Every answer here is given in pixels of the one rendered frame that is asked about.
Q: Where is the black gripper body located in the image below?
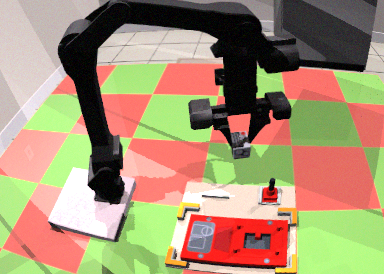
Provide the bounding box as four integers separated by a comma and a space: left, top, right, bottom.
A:
188, 75, 291, 130

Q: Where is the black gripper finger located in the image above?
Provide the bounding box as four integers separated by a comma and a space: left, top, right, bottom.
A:
213, 118, 232, 147
248, 113, 271, 143

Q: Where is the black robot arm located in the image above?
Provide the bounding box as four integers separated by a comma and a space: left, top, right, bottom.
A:
58, 0, 301, 204

